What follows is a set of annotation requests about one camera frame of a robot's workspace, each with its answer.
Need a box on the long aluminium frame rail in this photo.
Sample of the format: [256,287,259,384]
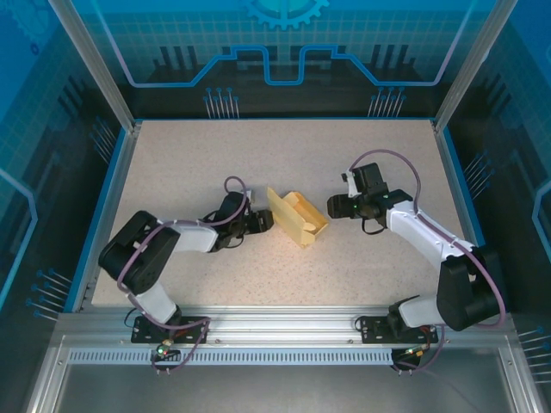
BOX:
[55,305,517,348]

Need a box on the grey metal base tray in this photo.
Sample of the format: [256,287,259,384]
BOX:
[25,335,539,413]

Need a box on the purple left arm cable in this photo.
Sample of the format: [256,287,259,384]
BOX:
[116,175,253,375]

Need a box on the aluminium frame post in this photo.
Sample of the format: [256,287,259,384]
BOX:
[432,0,516,134]
[46,0,145,133]

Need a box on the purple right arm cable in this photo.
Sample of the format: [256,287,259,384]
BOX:
[349,149,507,375]

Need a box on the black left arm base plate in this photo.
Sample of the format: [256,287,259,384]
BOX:
[131,315,213,345]

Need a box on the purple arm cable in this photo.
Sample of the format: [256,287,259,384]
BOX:
[349,149,507,375]
[116,175,253,375]

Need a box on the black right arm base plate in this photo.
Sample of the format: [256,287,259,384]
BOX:
[359,316,444,345]

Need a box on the slotted grey cable duct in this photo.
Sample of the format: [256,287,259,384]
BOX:
[66,348,404,367]

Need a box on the blue table edging strip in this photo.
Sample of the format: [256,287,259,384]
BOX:
[443,128,509,313]
[64,128,130,313]

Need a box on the yellow paper box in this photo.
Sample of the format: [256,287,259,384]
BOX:
[266,185,331,250]

